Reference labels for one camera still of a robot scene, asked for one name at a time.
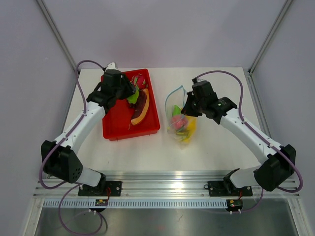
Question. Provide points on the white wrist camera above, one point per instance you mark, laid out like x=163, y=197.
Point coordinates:
x=196, y=80
x=110, y=66

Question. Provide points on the green star fruit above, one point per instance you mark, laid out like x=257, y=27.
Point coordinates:
x=133, y=98

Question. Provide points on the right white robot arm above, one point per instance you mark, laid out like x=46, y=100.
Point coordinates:
x=276, y=161

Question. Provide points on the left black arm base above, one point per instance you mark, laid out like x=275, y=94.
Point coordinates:
x=111, y=188

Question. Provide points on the left aluminium frame post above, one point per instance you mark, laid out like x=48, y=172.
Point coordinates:
x=56, y=33

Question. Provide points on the red plastic tray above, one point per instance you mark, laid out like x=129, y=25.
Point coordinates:
x=116, y=123

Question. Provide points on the left small circuit board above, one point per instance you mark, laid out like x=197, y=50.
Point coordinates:
x=101, y=202

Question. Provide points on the clear zip top bag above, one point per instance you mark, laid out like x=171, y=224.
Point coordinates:
x=176, y=97

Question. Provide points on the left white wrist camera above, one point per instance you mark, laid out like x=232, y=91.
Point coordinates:
x=110, y=66

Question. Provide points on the green cucumber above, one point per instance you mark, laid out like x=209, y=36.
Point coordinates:
x=176, y=110

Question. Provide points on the right small circuit board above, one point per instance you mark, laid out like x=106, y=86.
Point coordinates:
x=235, y=203

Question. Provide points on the small circuit board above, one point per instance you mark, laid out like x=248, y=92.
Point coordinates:
x=101, y=202
x=235, y=203

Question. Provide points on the aluminium frame post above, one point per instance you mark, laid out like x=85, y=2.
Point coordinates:
x=270, y=35
x=56, y=33

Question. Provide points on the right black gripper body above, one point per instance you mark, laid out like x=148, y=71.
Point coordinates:
x=200, y=104

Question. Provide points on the pink dragon fruit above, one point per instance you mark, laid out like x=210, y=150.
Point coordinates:
x=139, y=81

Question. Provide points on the right aluminium frame post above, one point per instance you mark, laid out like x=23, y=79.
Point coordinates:
x=270, y=35

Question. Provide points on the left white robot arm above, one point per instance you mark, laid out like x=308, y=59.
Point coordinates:
x=59, y=157

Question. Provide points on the dark grapes bunch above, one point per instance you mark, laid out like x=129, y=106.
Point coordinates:
x=132, y=106

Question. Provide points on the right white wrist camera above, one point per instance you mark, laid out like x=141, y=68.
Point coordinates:
x=196, y=80

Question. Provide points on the yellow banana bunch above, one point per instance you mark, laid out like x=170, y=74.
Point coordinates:
x=185, y=134

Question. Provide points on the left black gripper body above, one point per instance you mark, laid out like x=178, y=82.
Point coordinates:
x=125, y=90

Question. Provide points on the pink peach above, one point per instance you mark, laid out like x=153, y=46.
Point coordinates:
x=178, y=122

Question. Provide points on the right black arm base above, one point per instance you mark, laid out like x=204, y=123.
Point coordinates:
x=225, y=188

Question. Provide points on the white slotted cable duct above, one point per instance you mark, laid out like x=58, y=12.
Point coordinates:
x=140, y=203

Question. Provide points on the aluminium rail front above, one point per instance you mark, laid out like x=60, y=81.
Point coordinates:
x=166, y=185

